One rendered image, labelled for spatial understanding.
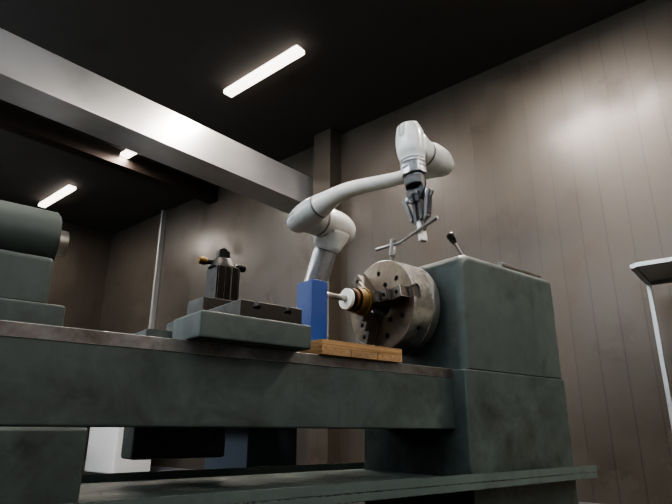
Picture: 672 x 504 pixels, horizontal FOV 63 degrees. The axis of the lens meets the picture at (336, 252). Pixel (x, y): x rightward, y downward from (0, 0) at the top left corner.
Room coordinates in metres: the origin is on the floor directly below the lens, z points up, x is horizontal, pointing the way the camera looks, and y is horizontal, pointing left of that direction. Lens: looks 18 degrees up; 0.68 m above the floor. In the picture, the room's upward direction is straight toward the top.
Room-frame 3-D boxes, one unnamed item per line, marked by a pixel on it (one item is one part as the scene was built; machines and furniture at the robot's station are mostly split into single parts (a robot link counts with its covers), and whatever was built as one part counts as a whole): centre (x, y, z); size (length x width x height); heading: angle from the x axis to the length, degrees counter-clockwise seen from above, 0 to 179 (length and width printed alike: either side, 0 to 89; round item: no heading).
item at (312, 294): (1.64, 0.07, 1.00); 0.08 x 0.06 x 0.23; 39
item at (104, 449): (8.69, 3.21, 0.72); 0.81 x 0.67 x 1.44; 49
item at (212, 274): (1.54, 0.32, 1.07); 0.07 x 0.07 x 0.10; 39
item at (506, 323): (2.13, -0.49, 1.06); 0.59 x 0.48 x 0.39; 129
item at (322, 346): (1.68, 0.03, 0.89); 0.36 x 0.30 x 0.04; 39
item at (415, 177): (1.73, -0.28, 1.47); 0.08 x 0.07 x 0.09; 40
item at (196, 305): (1.55, 0.31, 1.00); 0.20 x 0.10 x 0.05; 129
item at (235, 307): (1.49, 0.29, 0.95); 0.43 x 0.18 x 0.04; 39
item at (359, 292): (1.77, -0.08, 1.08); 0.09 x 0.09 x 0.09; 39
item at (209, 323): (1.47, 0.34, 0.90); 0.53 x 0.30 x 0.06; 39
